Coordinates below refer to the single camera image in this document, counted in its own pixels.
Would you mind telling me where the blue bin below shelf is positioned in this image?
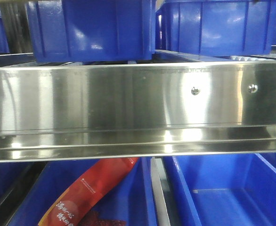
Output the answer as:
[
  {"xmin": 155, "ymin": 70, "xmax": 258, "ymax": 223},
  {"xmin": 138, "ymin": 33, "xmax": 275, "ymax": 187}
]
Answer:
[{"xmin": 8, "ymin": 157, "xmax": 157, "ymax": 226}]

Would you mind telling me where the blue bin upper right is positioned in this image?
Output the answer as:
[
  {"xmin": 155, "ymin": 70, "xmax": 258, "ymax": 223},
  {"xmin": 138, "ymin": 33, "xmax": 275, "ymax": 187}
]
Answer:
[{"xmin": 155, "ymin": 0, "xmax": 276, "ymax": 57}]

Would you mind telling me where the blue bin upper left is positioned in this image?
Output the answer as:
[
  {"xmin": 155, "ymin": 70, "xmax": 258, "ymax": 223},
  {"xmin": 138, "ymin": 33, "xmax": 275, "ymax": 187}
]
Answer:
[{"xmin": 26, "ymin": 0, "xmax": 155, "ymax": 62}]

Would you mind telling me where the red snack package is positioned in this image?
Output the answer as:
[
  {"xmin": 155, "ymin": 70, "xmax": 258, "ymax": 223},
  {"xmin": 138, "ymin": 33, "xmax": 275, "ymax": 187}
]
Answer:
[{"xmin": 38, "ymin": 157, "xmax": 139, "ymax": 226}]

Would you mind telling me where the blue bin lower right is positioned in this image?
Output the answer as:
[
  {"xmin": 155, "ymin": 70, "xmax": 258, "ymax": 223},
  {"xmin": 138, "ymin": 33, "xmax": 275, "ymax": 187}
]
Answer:
[{"xmin": 163, "ymin": 154, "xmax": 276, "ymax": 226}]

